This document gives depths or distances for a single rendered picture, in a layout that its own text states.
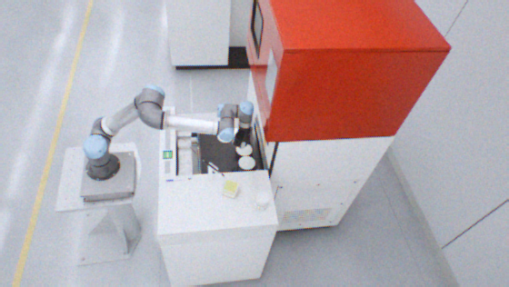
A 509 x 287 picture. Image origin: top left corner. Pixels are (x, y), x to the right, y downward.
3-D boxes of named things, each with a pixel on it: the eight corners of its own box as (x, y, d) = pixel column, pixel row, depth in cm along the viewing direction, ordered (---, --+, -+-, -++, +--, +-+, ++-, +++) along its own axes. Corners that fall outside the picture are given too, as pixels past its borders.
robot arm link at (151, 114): (133, 118, 162) (236, 132, 171) (137, 101, 168) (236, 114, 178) (134, 133, 171) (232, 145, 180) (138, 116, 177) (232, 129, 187)
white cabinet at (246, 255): (243, 173, 317) (251, 111, 253) (258, 282, 258) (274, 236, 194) (171, 178, 306) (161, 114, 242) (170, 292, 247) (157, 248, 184)
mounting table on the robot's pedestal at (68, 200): (62, 222, 201) (54, 211, 190) (72, 160, 227) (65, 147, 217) (144, 212, 209) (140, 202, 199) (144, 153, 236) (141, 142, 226)
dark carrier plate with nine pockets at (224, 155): (250, 128, 232) (250, 128, 232) (258, 171, 211) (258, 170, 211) (198, 131, 226) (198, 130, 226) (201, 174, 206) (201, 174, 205)
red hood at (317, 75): (350, 47, 245) (383, -40, 198) (394, 135, 195) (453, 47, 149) (244, 48, 232) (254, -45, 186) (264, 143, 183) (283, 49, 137)
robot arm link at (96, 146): (84, 165, 191) (78, 151, 180) (91, 145, 199) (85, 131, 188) (107, 166, 192) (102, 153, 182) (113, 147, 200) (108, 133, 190)
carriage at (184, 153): (191, 136, 229) (190, 133, 226) (193, 183, 206) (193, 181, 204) (178, 136, 227) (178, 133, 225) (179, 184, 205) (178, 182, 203)
